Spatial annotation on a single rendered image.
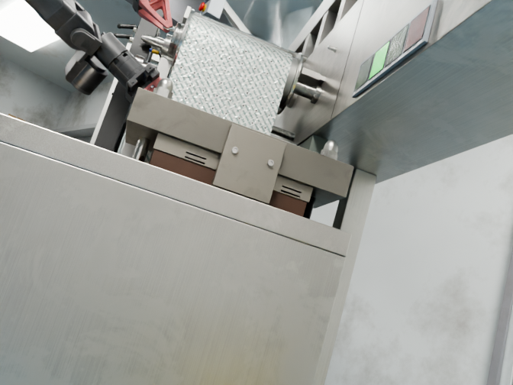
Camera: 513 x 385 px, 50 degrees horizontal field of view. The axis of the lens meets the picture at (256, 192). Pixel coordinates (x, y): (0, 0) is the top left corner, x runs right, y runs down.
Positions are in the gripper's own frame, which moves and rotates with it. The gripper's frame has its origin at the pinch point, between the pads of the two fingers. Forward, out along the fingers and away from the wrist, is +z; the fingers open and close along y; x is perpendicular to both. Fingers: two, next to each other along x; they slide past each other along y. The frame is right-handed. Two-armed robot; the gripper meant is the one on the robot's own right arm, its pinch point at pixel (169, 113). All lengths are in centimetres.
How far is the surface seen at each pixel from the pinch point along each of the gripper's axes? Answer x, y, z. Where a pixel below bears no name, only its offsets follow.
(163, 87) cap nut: -2.0, 17.7, -1.5
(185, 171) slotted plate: -9.6, 18.9, 11.7
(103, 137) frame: -8.5, -33.2, -11.0
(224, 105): 9.9, 0.3, 6.3
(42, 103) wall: 56, -716, -230
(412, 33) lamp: 25, 41, 20
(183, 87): 6.0, 0.2, -2.0
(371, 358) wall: 35, -188, 151
